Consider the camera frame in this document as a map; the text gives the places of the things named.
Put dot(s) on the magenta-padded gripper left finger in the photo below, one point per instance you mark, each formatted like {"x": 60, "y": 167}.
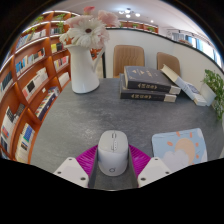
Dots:
{"x": 71, "y": 171}

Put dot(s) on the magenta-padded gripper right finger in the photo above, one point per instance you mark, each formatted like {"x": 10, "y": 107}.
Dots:
{"x": 154, "y": 171}

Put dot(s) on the light grey computer mouse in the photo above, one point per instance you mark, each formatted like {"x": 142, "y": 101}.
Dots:
{"x": 112, "y": 153}

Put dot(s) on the pastel sun-and-cloud mouse pad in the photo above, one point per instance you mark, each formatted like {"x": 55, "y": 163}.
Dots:
{"x": 181, "y": 148}

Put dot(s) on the white book with blue cover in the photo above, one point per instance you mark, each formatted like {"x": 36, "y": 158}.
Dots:
{"x": 196, "y": 95}

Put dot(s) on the orange wooden bookshelf unit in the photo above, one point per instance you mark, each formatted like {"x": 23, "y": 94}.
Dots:
{"x": 30, "y": 83}

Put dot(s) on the white ceramic pitcher vase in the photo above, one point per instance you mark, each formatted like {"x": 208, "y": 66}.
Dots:
{"x": 81, "y": 73}

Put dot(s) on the green plant in white pot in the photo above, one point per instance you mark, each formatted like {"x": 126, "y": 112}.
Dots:
{"x": 215, "y": 85}

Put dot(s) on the brown upholstered chair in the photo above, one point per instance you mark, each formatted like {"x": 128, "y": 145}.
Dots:
{"x": 168, "y": 61}
{"x": 128, "y": 60}

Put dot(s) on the window with grey curtains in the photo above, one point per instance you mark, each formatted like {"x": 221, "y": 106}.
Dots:
{"x": 203, "y": 46}

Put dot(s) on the cluster of ceiling lights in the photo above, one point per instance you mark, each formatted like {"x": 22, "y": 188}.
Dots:
{"x": 128, "y": 14}

